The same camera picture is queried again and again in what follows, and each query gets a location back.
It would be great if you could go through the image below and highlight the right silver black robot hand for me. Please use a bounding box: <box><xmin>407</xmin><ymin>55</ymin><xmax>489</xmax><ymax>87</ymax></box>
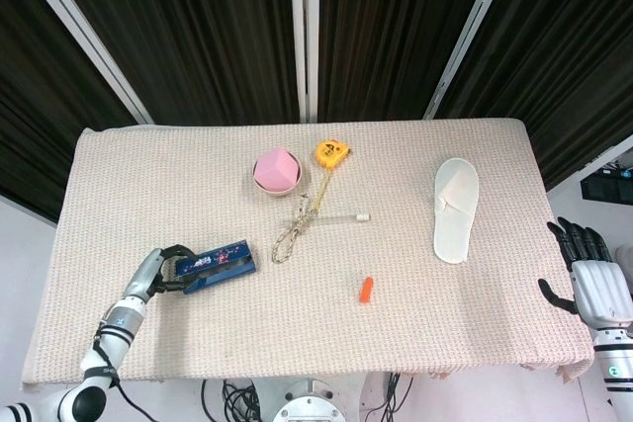
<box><xmin>537</xmin><ymin>216</ymin><xmax>633</xmax><ymax>329</ymax></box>

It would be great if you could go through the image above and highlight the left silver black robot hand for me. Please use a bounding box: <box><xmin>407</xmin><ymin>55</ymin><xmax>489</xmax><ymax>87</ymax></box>
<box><xmin>121</xmin><ymin>243</ymin><xmax>199</xmax><ymax>303</ymax></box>

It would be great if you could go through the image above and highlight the blue glasses box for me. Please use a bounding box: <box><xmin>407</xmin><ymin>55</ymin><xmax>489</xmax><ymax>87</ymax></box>
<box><xmin>173</xmin><ymin>239</ymin><xmax>258</xmax><ymax>297</ymax></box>

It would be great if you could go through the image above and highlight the grey round robot base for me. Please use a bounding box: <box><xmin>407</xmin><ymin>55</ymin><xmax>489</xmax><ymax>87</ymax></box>
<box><xmin>249</xmin><ymin>375</ymin><xmax>370</xmax><ymax>422</ymax></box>

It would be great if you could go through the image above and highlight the beige bowl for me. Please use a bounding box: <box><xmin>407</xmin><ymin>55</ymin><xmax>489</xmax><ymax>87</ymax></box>
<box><xmin>252</xmin><ymin>152</ymin><xmax>306</xmax><ymax>198</ymax></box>

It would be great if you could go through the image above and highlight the white disposable slipper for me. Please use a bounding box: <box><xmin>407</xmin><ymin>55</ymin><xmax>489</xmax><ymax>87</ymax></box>
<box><xmin>432</xmin><ymin>157</ymin><xmax>481</xmax><ymax>265</ymax></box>

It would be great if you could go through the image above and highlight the pink foam block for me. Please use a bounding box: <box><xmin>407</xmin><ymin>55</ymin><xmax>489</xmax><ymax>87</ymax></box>
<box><xmin>253</xmin><ymin>146</ymin><xmax>301</xmax><ymax>192</ymax></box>

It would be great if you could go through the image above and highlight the beige woven tablecloth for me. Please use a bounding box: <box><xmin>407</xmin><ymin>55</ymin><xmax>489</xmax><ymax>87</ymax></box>
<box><xmin>20</xmin><ymin>118</ymin><xmax>596</xmax><ymax>393</ymax></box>

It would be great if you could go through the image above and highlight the black curtain panel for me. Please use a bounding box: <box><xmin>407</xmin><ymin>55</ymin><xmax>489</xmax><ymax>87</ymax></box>
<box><xmin>42</xmin><ymin>0</ymin><xmax>303</xmax><ymax>127</ymax></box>
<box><xmin>316</xmin><ymin>0</ymin><xmax>498</xmax><ymax>122</ymax></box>
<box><xmin>0</xmin><ymin>0</ymin><xmax>139</xmax><ymax>225</ymax></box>
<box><xmin>437</xmin><ymin>0</ymin><xmax>633</xmax><ymax>194</ymax></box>

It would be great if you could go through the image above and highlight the clear tube with white cap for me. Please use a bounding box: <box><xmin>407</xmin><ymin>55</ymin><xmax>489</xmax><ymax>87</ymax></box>
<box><xmin>284</xmin><ymin>212</ymin><xmax>372</xmax><ymax>225</ymax></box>

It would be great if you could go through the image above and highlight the yellow tape measure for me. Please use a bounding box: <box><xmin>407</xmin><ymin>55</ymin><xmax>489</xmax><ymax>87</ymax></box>
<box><xmin>314</xmin><ymin>139</ymin><xmax>354</xmax><ymax>169</ymax></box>

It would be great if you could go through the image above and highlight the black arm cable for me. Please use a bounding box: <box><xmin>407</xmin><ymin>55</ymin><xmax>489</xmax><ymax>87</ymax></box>
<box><xmin>91</xmin><ymin>312</ymin><xmax>167</xmax><ymax>422</ymax></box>

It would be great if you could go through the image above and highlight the black cable bundle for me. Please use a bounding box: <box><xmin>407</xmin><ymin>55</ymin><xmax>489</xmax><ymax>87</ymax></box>
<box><xmin>365</xmin><ymin>372</ymin><xmax>416</xmax><ymax>422</ymax></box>
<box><xmin>200</xmin><ymin>376</ymin><xmax>263</xmax><ymax>422</ymax></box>

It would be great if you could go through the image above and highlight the braided knotted rope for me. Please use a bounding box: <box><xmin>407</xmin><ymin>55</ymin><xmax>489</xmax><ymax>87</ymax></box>
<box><xmin>270</xmin><ymin>164</ymin><xmax>333</xmax><ymax>265</ymax></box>

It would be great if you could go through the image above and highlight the white metal frame post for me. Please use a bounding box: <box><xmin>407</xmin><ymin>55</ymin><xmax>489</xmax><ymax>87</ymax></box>
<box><xmin>289</xmin><ymin>0</ymin><xmax>321</xmax><ymax>123</ymax></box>
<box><xmin>422</xmin><ymin>0</ymin><xmax>520</xmax><ymax>121</ymax></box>
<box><xmin>8</xmin><ymin>0</ymin><xmax>155</xmax><ymax>126</ymax></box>

